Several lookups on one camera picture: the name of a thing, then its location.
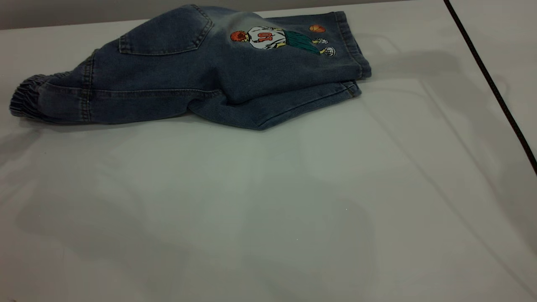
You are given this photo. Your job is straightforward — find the blue denim shorts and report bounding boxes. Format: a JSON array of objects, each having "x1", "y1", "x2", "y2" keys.
[{"x1": 9, "y1": 4, "x2": 373, "y2": 130}]

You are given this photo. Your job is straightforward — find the black cable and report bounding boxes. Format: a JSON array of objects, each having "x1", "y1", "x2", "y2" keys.
[{"x1": 443, "y1": 0, "x2": 537, "y2": 174}]

